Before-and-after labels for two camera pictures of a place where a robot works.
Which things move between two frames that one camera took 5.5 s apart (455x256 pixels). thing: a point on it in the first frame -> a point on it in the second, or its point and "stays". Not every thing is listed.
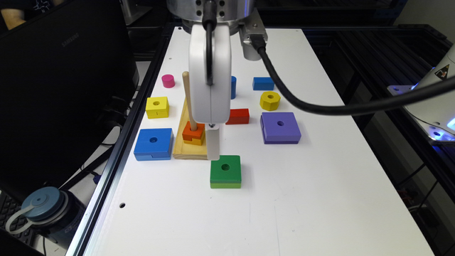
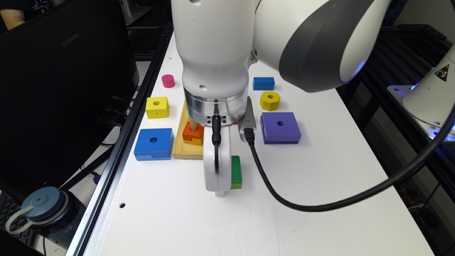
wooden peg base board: [183, 151] stays
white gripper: [210, 104] -> [221, 182]
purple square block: [280, 128] stays
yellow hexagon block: [269, 100] stays
